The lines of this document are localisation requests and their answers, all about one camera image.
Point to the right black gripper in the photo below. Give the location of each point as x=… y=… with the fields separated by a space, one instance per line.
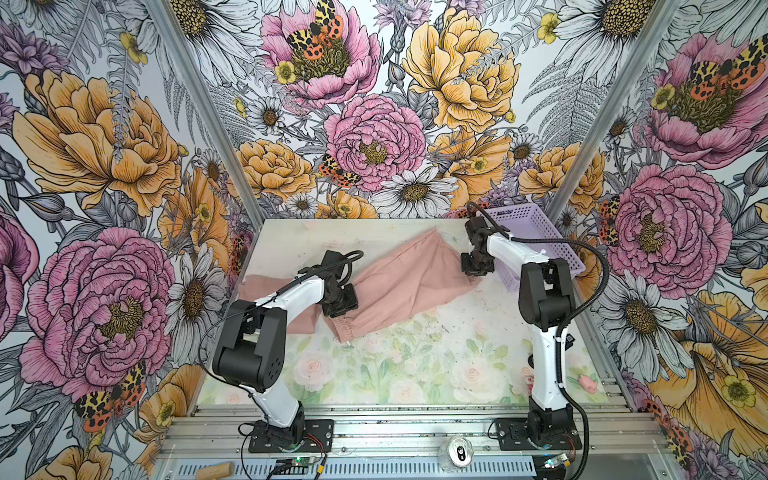
x=466 y=264

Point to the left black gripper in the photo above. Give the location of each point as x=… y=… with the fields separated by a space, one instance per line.
x=351 y=303

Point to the pink shorts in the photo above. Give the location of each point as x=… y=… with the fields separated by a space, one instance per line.
x=419 y=275

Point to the pink t-shirt with print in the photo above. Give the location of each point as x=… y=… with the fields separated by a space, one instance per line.
x=301 y=301

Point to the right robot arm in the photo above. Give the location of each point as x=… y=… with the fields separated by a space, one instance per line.
x=546 y=302

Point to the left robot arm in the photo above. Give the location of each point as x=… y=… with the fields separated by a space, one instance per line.
x=250 y=350

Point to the green circuit board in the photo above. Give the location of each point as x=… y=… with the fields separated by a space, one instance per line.
x=299 y=466

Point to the wooden cork block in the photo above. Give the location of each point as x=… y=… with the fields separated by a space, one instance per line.
x=216 y=472

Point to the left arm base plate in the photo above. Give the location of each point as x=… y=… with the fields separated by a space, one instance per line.
x=305 y=436

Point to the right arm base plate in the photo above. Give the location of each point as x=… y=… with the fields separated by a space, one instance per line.
x=522 y=434

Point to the aluminium front rail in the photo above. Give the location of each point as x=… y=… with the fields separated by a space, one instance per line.
x=213 y=431

